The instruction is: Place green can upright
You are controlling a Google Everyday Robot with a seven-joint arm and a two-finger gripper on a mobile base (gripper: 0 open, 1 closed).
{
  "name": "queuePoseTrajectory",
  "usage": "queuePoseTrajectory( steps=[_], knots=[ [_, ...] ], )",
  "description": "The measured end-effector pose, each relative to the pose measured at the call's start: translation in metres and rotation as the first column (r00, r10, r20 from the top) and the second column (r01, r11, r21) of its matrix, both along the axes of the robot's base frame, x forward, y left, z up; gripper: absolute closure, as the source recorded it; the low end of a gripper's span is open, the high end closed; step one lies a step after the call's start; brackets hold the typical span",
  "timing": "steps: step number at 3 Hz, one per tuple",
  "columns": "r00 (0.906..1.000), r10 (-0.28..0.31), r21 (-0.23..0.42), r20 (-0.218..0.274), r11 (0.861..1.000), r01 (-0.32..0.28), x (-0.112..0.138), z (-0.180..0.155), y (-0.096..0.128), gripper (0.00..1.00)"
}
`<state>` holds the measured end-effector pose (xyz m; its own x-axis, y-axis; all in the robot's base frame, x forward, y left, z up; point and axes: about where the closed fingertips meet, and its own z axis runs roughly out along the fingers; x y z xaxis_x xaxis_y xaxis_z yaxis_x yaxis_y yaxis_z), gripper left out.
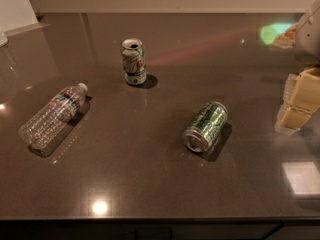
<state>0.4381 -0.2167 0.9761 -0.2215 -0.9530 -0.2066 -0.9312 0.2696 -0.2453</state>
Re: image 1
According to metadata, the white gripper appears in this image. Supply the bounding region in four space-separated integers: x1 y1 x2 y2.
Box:
274 0 320 136

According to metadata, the white and green soda can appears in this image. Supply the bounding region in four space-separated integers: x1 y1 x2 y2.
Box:
121 38 147 86

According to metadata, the clear plastic water bottle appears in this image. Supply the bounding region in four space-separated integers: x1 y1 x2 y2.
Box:
19 83 88 149

